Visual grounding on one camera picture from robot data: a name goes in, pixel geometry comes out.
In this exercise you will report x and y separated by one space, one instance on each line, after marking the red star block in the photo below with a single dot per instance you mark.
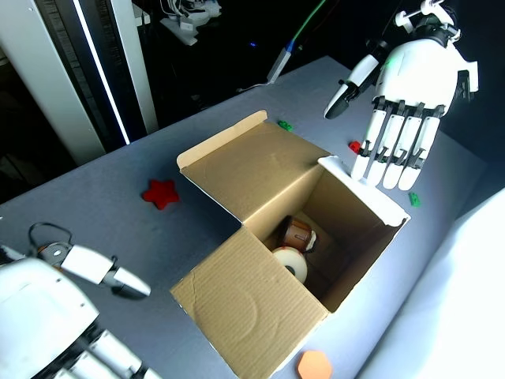
161 193

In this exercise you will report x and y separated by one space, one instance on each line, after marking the brown cardboard box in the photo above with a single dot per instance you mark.
244 308

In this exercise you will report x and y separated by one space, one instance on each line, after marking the wide white metal post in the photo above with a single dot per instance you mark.
39 79

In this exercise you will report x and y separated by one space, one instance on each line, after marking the green toy brick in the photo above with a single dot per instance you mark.
285 124
414 199

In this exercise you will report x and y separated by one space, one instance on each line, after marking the narrow white metal post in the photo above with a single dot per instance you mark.
134 59

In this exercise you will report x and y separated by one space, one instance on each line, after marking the cream round toy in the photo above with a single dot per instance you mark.
290 262

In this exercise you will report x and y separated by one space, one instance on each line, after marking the grey tablecloth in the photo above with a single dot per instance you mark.
118 237

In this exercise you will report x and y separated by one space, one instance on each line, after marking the white light strip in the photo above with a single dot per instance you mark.
102 79

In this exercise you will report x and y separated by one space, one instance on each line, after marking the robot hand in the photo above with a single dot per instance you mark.
418 75
35 308

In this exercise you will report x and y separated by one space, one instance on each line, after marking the white backdrop sheet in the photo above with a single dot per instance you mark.
453 296

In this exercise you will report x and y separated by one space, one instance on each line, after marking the red toy brick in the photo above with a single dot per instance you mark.
355 147

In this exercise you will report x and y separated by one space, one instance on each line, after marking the orange hexagon block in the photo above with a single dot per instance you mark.
314 365

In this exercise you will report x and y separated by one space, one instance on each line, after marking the brown white toy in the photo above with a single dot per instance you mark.
296 233

